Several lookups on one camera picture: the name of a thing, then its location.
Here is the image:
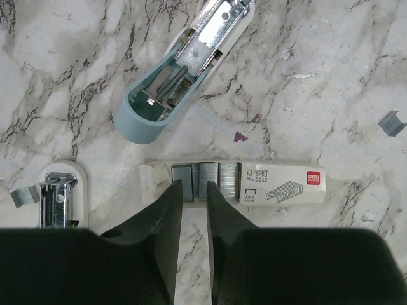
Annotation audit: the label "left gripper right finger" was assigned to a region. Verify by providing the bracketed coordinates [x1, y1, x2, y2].
[206, 182, 256, 304]

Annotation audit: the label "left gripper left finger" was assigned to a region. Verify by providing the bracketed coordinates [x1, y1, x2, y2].
[101, 180, 183, 304]

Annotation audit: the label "staple strips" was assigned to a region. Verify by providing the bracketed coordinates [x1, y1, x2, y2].
[171, 161, 241, 203]

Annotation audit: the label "white staple box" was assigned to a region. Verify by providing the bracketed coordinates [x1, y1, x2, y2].
[139, 160, 326, 207]

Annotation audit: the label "white stapler base piece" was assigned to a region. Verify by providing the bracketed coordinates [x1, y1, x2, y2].
[39, 161, 88, 229]

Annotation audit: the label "loose staple strip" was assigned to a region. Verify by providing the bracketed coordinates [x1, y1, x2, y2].
[379, 111, 406, 137]
[10, 186, 39, 208]

